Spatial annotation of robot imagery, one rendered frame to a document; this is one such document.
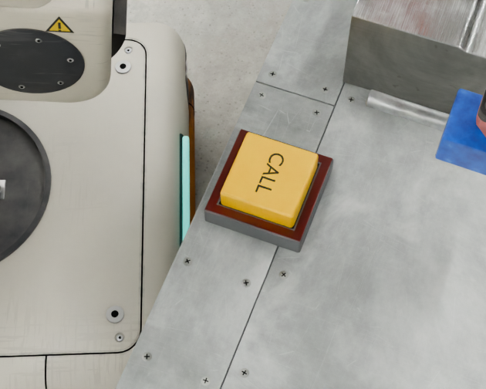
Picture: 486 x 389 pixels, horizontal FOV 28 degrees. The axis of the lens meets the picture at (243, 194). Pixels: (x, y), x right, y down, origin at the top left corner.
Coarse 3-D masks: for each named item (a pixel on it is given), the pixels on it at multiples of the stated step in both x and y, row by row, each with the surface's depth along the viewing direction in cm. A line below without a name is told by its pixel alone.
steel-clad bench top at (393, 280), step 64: (320, 0) 87; (320, 64) 84; (256, 128) 81; (320, 128) 81; (384, 128) 80; (384, 192) 78; (448, 192) 78; (192, 256) 75; (256, 256) 75; (320, 256) 75; (384, 256) 75; (448, 256) 75; (192, 320) 73; (256, 320) 73; (320, 320) 73; (384, 320) 73; (448, 320) 72; (128, 384) 70; (192, 384) 70; (256, 384) 70; (320, 384) 70; (384, 384) 70; (448, 384) 70
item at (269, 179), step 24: (264, 144) 76; (288, 144) 76; (240, 168) 75; (264, 168) 75; (288, 168) 75; (312, 168) 75; (240, 192) 74; (264, 192) 74; (288, 192) 74; (264, 216) 74; (288, 216) 73
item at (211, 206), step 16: (240, 144) 77; (320, 160) 77; (224, 176) 76; (320, 176) 76; (208, 208) 75; (224, 208) 75; (304, 208) 75; (256, 224) 74; (272, 224) 74; (304, 224) 74
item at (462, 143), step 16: (368, 96) 65; (384, 96) 65; (464, 96) 64; (480, 96) 64; (400, 112) 65; (416, 112) 65; (432, 112) 64; (464, 112) 64; (448, 128) 63; (464, 128) 63; (448, 144) 63; (464, 144) 62; (480, 144) 62; (448, 160) 64; (464, 160) 64; (480, 160) 63
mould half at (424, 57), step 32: (384, 0) 75; (416, 0) 75; (448, 0) 75; (480, 0) 76; (352, 32) 77; (384, 32) 75; (416, 32) 74; (448, 32) 74; (480, 32) 74; (352, 64) 80; (384, 64) 78; (416, 64) 77; (448, 64) 75; (480, 64) 74; (416, 96) 81; (448, 96) 79
